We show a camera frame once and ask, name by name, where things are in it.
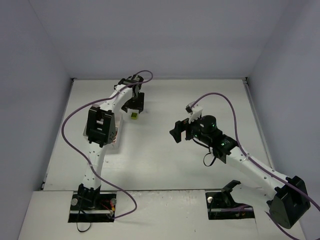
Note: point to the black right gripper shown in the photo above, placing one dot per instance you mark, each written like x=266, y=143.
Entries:
x=187, y=130

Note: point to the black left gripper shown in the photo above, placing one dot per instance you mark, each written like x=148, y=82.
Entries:
x=136, y=107

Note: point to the green small lego brick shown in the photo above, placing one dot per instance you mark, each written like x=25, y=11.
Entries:
x=134, y=115

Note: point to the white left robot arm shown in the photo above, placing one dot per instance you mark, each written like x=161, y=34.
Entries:
x=101, y=131

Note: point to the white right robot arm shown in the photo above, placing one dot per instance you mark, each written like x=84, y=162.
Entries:
x=284, y=198

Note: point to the white divided sorting container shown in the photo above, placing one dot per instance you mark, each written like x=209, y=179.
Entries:
x=118, y=129

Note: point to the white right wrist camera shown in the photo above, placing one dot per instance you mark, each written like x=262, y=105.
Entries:
x=194, y=110

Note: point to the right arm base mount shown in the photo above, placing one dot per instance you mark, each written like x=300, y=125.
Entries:
x=222, y=206

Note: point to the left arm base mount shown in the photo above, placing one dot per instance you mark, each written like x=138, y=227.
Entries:
x=83, y=215

